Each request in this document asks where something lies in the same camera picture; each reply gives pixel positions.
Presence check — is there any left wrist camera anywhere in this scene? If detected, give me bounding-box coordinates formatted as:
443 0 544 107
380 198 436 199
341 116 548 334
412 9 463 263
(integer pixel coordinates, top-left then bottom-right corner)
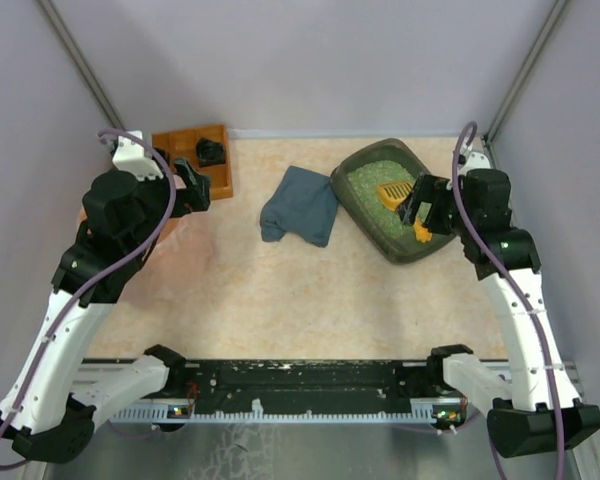
112 136 164 182

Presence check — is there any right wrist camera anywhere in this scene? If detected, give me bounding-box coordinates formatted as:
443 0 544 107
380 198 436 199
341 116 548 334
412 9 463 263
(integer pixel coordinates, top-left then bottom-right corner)
456 150 492 176

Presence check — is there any orange wooden tray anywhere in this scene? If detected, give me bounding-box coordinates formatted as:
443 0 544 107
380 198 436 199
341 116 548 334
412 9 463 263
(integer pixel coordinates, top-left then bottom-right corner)
152 124 234 201

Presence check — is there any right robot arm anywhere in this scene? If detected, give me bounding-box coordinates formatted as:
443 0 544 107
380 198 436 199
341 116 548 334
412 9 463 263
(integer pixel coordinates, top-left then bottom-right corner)
398 168 600 458

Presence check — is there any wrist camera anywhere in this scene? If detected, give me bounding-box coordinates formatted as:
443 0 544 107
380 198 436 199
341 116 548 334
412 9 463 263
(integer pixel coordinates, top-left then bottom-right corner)
112 136 164 182
456 150 492 176

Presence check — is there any yellow litter scoop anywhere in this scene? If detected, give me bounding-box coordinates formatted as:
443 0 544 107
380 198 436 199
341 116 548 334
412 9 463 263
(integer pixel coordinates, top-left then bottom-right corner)
375 181 433 243

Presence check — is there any grey-blue cloth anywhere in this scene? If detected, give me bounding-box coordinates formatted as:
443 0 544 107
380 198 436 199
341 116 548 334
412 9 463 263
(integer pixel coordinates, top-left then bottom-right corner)
259 166 339 248

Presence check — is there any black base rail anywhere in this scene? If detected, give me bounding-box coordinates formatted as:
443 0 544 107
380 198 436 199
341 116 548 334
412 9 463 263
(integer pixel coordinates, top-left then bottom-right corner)
67 345 472 430

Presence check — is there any black object in tray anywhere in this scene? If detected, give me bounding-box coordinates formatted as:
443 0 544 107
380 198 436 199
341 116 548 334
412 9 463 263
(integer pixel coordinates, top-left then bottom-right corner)
195 138 226 168

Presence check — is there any dark green litter box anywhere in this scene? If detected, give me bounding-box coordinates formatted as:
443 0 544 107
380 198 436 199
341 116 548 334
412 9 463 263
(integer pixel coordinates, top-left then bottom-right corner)
330 139 452 265

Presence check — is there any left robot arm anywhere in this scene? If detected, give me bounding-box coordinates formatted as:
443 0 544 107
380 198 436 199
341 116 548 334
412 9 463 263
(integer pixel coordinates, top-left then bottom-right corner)
0 158 211 464

